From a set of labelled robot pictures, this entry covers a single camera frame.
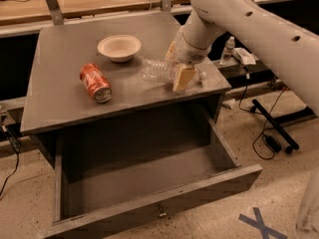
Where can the white paper bowl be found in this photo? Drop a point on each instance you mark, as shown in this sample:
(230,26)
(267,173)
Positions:
(119,48)

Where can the grey metal rail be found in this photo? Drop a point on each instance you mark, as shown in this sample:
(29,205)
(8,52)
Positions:
(233,68)

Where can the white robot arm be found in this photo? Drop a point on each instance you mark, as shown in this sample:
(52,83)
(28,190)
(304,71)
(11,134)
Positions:
(291,52)

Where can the small background water bottle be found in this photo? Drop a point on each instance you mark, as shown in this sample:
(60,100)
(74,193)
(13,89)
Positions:
(227,51)

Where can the orange soda can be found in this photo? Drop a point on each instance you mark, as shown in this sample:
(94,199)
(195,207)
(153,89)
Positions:
(96,84)

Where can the black rod on floor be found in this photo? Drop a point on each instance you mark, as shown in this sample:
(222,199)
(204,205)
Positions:
(292,144)

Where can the white packet on rail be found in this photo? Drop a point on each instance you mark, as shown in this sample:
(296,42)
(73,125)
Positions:
(244,57)

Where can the metal drawer knob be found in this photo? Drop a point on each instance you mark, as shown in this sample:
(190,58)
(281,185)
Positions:
(162,213)

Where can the black power adapter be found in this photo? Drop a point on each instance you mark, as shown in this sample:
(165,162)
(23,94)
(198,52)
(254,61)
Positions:
(272,143)

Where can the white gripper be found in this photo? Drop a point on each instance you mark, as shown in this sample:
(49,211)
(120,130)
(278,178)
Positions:
(186,54)

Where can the clear plastic water bottle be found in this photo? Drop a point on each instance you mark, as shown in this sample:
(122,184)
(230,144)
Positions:
(165,71)

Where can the grey wooden cabinet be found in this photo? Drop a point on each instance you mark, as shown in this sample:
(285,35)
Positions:
(56,97)

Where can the open grey top drawer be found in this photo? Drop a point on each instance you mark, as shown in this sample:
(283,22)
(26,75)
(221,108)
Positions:
(112,175)

